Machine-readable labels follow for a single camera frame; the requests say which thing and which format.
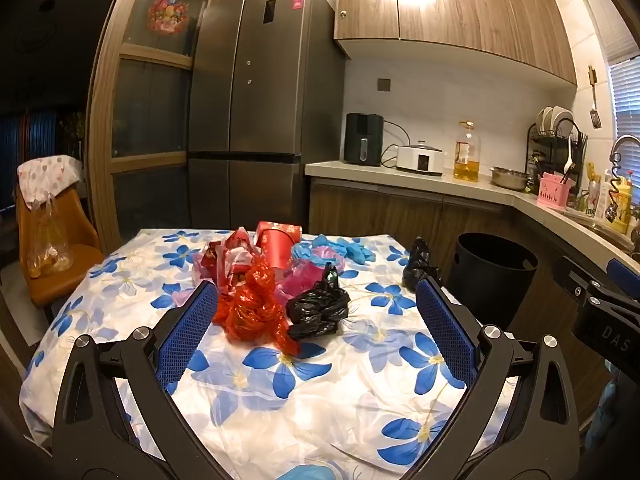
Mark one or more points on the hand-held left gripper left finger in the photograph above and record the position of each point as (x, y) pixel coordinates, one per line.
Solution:
(187, 332)

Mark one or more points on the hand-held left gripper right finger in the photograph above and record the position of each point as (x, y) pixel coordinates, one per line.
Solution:
(445, 332)

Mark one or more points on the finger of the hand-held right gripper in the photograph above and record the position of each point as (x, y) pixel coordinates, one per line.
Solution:
(582, 280)

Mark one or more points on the black trash bin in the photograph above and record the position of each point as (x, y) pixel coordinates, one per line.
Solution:
(492, 280)

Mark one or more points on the red paper cup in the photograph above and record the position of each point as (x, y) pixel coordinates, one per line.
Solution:
(276, 250)

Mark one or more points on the pink plastic bag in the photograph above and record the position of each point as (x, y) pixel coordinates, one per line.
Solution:
(302, 280)

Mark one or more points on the person's right forearm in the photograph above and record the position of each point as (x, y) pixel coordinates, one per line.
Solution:
(610, 410)

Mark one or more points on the red plastic bag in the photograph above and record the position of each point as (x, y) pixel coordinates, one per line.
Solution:
(250, 310)

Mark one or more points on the small black plastic bag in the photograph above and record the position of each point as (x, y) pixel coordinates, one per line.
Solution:
(417, 265)

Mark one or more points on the white bottle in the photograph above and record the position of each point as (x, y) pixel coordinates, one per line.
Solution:
(603, 200)

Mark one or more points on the yellow bottle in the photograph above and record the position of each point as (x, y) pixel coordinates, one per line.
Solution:
(622, 207)

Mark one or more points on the red white plastic wrapper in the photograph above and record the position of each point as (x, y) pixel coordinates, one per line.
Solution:
(227, 260)

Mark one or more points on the pink utensil basket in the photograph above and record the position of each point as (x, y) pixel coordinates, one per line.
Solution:
(555, 195)

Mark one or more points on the steel bowl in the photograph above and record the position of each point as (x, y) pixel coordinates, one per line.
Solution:
(509, 179)

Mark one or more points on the large black plastic bag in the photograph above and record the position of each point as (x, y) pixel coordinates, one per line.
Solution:
(317, 310)

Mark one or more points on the kitchen counter with wooden cabinets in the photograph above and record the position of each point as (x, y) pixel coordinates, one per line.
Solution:
(400, 210)

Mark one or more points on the steel faucet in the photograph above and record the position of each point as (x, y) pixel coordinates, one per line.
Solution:
(622, 144)

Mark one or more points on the black dish rack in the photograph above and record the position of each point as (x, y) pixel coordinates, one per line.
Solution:
(555, 140)

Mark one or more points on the blue floral tablecloth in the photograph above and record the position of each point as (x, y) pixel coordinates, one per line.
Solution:
(325, 410)

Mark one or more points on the red box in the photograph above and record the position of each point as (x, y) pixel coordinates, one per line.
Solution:
(290, 232)

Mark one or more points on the orange chair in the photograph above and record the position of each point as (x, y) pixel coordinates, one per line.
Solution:
(75, 240)

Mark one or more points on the clear plastic bag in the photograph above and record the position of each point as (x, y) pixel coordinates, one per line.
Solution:
(47, 245)

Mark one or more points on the cooking oil bottle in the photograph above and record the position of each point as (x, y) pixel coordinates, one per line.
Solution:
(466, 160)

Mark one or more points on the hanging spatula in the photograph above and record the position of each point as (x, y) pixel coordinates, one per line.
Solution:
(594, 110)

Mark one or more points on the white rice cooker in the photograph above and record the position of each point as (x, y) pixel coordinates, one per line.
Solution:
(419, 160)

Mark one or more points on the window blind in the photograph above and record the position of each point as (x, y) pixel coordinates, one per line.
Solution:
(625, 85)

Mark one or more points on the dotted cloth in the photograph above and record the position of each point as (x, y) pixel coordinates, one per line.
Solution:
(47, 175)

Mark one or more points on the black air fryer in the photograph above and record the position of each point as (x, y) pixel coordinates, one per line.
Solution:
(362, 137)

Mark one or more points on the wooden glass sliding door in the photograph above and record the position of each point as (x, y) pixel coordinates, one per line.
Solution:
(150, 110)

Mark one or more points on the grey refrigerator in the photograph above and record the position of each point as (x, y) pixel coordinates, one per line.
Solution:
(250, 110)

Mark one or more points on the red round door decoration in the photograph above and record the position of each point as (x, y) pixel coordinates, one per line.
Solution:
(167, 14)

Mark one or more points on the wall socket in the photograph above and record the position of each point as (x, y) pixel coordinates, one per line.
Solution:
(383, 85)

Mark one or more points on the wooden wall cabinets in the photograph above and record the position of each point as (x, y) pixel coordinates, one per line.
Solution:
(450, 5)

